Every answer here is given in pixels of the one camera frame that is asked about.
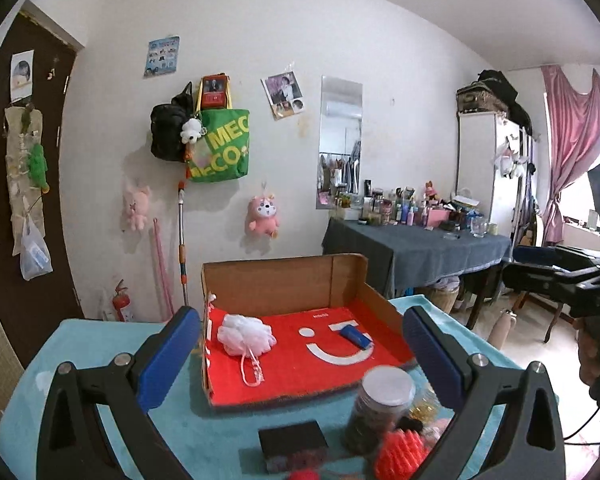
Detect bags atop wardrobe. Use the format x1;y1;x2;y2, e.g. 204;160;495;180
456;70;533;136

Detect red-lined cardboard box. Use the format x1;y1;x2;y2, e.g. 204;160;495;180
201;254;413;410

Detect wall mirror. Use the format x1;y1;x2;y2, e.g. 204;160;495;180
316;76;363;209

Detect person's right hand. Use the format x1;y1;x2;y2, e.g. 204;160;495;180
574;318;600;403

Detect black backpack on wall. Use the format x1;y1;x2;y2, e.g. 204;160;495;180
150;81;194;162

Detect white plastic bag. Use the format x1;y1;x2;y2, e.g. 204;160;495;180
20;217;53;282

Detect blue wall poster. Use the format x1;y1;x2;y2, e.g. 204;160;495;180
144;36;180;78

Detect pink curtain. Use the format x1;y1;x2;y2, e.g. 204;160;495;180
541;65;600;244

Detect pink broom stick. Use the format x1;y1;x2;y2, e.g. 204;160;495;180
152;218;174;318

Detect dark brown door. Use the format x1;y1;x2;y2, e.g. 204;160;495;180
0;13;83;366

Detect white panda plush keychain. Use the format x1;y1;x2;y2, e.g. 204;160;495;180
181;117;206;144

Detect photo collage on wall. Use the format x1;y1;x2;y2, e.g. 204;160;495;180
261;70;306;120

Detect beige hanging door organizer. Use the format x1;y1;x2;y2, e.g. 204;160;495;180
4;106;45;256

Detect red plush ball with string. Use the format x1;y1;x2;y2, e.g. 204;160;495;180
287;468;321;480

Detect green plush frog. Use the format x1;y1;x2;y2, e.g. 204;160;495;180
27;143;50;194

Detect small black patterned box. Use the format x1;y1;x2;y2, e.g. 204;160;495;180
258;420;329;474

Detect white wardrobe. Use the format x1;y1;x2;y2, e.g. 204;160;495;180
455;112;532;240

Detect red fire extinguisher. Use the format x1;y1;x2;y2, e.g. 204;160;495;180
111;280;133;322

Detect pale pink bunny plush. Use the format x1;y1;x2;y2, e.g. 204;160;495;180
123;185;150;231

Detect small blue soft roll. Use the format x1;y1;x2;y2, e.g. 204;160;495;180
339;324;373;350

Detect black fuzzy scrunchie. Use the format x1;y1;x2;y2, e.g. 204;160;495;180
394;415;424;434

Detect portrait photo on door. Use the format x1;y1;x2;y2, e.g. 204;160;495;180
9;50;34;103

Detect small glass jar gold pieces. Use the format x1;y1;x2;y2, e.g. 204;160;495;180
408;382;441;425

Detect red phone pouch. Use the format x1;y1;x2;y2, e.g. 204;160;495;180
199;73;230;110

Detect white pink fluffy scrunchie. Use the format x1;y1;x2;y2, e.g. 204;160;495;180
420;418;451;450

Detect teal towel table cover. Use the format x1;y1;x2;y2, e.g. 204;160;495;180
0;292;562;480

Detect green tote bag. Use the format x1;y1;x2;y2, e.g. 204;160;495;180
184;75;250;183

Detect mop handle orange grips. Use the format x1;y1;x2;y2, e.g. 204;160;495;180
178;181;189;306

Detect large glass jar tea leaves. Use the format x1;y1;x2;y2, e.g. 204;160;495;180
343;365;416;455

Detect pink bear plush on wall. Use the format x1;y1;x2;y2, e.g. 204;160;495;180
246;194;279;238

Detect table with grey cloth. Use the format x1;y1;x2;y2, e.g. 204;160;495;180
322;218;512;330

